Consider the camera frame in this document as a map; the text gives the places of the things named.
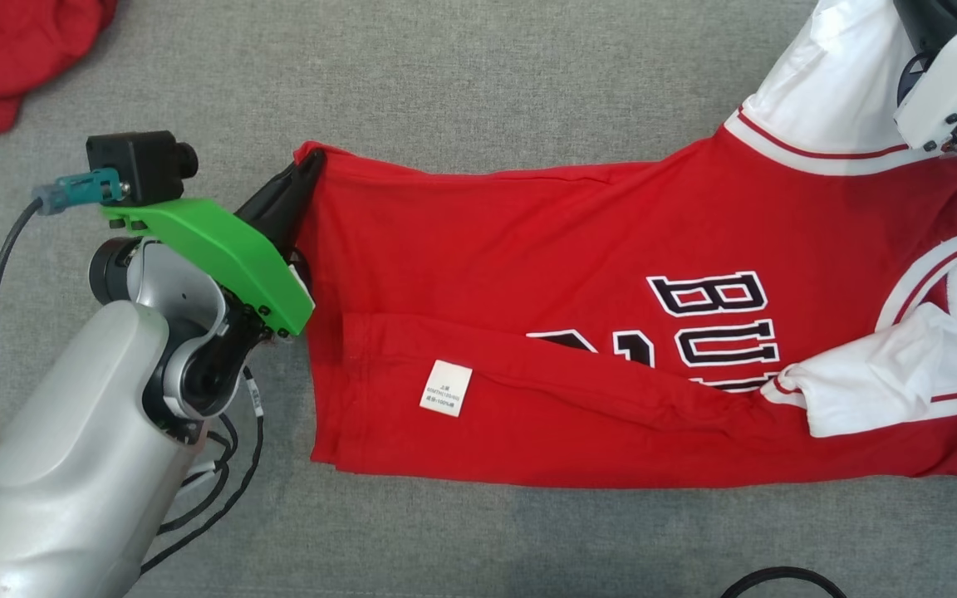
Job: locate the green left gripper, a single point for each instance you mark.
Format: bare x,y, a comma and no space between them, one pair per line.
221,245

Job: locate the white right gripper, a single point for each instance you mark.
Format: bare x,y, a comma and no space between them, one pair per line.
956,75

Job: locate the red white basketball jersey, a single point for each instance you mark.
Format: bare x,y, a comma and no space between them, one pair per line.
528,249

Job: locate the red basketball shorts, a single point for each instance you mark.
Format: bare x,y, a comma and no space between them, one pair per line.
5,58

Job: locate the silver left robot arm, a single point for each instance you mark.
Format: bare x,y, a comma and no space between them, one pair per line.
71,465

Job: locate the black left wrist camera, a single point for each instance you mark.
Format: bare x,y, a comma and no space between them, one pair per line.
142,166

